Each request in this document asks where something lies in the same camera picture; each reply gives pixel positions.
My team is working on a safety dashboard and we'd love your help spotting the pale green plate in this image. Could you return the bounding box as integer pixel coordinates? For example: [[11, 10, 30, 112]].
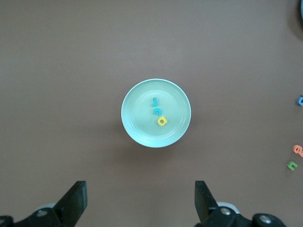
[[121, 79, 192, 148]]

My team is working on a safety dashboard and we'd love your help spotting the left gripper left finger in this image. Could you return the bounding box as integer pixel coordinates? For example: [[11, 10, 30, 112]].
[[0, 181, 87, 227]]

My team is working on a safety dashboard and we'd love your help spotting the brown table cover sheet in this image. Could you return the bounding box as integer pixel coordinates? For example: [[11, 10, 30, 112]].
[[0, 0, 303, 227]]

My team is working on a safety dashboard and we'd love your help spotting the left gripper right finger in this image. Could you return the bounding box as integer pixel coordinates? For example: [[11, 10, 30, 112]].
[[195, 181, 288, 227]]

